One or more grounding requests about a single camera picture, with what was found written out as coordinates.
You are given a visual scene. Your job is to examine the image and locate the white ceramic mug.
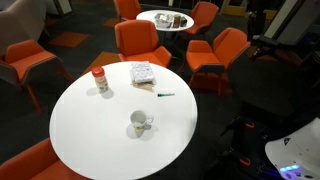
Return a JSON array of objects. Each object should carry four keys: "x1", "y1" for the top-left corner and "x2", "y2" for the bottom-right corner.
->
[{"x1": 130, "y1": 110, "x2": 154, "y2": 129}]

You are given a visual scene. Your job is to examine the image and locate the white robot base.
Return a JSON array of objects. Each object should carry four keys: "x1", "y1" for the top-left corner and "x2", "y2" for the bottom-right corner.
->
[{"x1": 265, "y1": 117, "x2": 320, "y2": 180}]

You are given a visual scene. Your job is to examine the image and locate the green marker pen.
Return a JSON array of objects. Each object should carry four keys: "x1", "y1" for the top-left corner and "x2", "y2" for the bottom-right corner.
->
[{"x1": 157, "y1": 93, "x2": 175, "y2": 97}]

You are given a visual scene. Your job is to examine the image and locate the wooden stir sticks pile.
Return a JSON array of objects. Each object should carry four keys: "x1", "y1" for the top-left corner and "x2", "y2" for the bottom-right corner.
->
[{"x1": 132, "y1": 83, "x2": 154, "y2": 92}]

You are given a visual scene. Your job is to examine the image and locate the white box of stir sticks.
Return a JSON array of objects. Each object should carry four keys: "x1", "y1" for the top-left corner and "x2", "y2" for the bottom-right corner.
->
[{"x1": 131, "y1": 61, "x2": 155, "y2": 83}]

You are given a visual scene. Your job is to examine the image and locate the round white main table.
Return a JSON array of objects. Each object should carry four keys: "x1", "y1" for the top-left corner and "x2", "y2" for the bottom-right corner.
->
[{"x1": 49, "y1": 62, "x2": 198, "y2": 180}]

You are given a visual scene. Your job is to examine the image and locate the orange chair at right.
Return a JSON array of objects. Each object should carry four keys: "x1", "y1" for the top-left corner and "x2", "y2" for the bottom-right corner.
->
[{"x1": 179, "y1": 27, "x2": 250, "y2": 95}]

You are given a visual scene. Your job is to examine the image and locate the orange chair behind main table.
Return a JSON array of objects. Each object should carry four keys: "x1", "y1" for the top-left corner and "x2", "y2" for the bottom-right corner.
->
[{"x1": 115, "y1": 20, "x2": 172, "y2": 68}]

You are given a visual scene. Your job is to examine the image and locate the creamer bottle with red lid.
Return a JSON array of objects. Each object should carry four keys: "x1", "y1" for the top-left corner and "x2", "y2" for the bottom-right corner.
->
[{"x1": 91, "y1": 67, "x2": 108, "y2": 93}]

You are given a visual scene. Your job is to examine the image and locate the items on far table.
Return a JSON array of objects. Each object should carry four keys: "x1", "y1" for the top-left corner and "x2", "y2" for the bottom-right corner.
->
[{"x1": 155, "y1": 13, "x2": 187, "y2": 28}]

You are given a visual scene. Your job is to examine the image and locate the round white far table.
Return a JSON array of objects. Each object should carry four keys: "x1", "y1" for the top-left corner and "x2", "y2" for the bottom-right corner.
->
[{"x1": 135, "y1": 9, "x2": 195, "y2": 33}]

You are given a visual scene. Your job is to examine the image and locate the orange chair far right top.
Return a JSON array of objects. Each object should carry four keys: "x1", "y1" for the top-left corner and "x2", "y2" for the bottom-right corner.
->
[{"x1": 185, "y1": 1, "x2": 219, "y2": 35}]

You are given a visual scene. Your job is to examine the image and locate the black equipment cart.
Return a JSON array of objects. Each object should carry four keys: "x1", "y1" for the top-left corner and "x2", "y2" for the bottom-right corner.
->
[{"x1": 217, "y1": 103, "x2": 320, "y2": 180}]

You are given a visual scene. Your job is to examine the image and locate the orange chair at bottom left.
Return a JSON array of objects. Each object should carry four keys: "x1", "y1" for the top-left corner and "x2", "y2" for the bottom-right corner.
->
[{"x1": 0, "y1": 138, "x2": 90, "y2": 180}]

